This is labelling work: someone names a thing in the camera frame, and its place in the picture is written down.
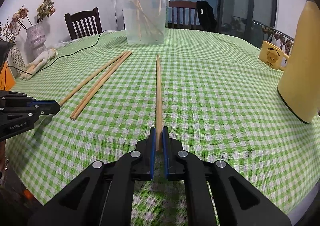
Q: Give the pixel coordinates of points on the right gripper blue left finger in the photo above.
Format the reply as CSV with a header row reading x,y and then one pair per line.
x,y
152,138

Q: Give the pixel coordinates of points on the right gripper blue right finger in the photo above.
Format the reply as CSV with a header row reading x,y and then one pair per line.
x,y
165,138

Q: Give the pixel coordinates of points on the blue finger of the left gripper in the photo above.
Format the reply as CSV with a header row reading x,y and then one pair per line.
x,y
47,108
41,102

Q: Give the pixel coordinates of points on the orange box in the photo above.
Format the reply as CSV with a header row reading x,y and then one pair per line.
x,y
7,78

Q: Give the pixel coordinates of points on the beige work glove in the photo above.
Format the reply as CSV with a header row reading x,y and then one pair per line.
x,y
40,61

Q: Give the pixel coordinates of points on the small patterned vase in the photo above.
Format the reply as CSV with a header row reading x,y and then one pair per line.
x,y
17,59

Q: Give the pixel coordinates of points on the green checkered tablecloth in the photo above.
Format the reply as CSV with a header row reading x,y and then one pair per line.
x,y
218,99

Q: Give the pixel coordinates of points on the pink speckled vase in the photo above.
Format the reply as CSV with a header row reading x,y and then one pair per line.
x,y
36,39

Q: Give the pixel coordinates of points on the dark wooden chair left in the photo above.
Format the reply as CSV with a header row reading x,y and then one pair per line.
x,y
83,23

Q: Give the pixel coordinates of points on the dark wooden chair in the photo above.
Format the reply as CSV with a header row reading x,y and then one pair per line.
x,y
83,23
183,15

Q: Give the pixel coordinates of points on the clear plastic container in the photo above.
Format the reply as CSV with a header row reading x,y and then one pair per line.
x,y
150,7

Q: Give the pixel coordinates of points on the dark wooden chair back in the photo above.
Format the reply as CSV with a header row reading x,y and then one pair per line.
x,y
183,15

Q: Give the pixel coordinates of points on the black jacket on chair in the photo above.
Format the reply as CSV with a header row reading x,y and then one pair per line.
x,y
206,16

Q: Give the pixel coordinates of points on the yellow bear mug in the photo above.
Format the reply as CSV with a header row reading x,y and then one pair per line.
x,y
272,56

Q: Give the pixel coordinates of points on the yellow thermos jug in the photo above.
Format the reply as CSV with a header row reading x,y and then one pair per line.
x,y
299,85

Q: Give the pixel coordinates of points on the drying rack with dried goods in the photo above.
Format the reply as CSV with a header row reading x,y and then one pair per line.
x,y
278,38

